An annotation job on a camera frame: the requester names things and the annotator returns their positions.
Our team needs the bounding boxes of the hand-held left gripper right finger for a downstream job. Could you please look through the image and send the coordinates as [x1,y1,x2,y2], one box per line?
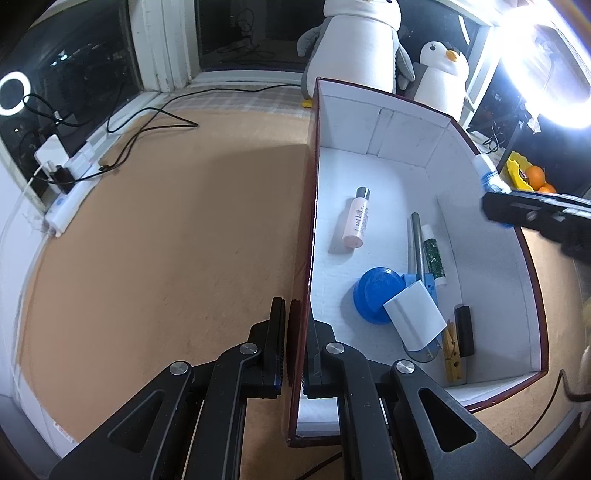
[302,318,536,480]

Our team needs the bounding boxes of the white ring light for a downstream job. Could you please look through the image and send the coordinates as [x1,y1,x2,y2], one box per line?
[501,0,591,132]

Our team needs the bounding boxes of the white power adapter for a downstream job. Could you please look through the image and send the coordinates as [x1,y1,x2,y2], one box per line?
[34,135,70,174]

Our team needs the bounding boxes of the white cable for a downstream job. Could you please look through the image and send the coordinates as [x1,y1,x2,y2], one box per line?
[18,161,51,204]

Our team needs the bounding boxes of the yellow fruit tray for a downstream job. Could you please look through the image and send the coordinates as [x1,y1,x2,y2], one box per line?
[505,151,559,195]

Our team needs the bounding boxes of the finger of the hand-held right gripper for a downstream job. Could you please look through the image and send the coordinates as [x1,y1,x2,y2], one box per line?
[480,190,591,234]

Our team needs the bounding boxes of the ring light cable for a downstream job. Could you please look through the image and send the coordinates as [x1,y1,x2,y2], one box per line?
[480,122,504,153]

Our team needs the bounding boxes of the large penguin plush toy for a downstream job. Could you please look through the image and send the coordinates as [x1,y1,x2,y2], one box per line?
[297,0,414,109]

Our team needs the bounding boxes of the black ring light stand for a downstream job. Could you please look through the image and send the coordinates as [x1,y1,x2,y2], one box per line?
[499,124,525,162]

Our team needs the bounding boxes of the thick black cable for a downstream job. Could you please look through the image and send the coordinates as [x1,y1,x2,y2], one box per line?
[508,369,591,448]

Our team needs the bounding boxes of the brown cork mat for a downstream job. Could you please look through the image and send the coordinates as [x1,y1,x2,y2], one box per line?
[9,108,583,480]

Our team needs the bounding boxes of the beige cloth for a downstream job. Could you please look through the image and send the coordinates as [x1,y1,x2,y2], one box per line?
[577,295,591,398]

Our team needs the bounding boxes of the white charger plug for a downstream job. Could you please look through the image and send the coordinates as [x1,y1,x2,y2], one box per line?
[382,281,448,354]

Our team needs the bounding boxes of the white window frame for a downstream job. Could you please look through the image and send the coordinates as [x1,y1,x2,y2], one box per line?
[129,0,504,130]

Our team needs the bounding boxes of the blue round lid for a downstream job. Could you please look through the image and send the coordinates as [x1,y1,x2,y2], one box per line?
[353,267,407,326]

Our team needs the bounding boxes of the white power strip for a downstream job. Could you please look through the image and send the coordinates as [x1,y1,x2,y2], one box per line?
[46,134,121,238]

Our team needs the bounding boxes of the black lipstick tube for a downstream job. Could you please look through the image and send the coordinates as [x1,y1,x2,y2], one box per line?
[454,305,476,357]

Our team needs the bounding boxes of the small penguin plush toy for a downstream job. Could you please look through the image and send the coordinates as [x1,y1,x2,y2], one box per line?
[412,41,471,116]

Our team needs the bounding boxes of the pink lotion bottle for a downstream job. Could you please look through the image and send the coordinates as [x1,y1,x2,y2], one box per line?
[342,186,372,250]

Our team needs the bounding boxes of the blue phone stand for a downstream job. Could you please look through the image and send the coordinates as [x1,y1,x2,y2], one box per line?
[401,273,438,305]

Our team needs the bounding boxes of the red cardboard box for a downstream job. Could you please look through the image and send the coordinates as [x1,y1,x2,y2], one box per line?
[287,78,550,448]

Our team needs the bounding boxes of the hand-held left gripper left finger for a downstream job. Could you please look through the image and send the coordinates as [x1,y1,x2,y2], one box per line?
[48,296,286,480]

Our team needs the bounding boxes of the black plug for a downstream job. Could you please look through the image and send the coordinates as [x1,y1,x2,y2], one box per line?
[48,164,75,195]

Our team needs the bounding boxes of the grey metal rod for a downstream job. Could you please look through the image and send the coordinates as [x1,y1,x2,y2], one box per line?
[409,212,444,365]

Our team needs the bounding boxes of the green lip balm stick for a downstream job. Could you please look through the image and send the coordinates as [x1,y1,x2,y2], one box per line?
[420,224,448,285]

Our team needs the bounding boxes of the wooden clothespin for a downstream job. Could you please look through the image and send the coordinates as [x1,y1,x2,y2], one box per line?
[441,320,465,383]

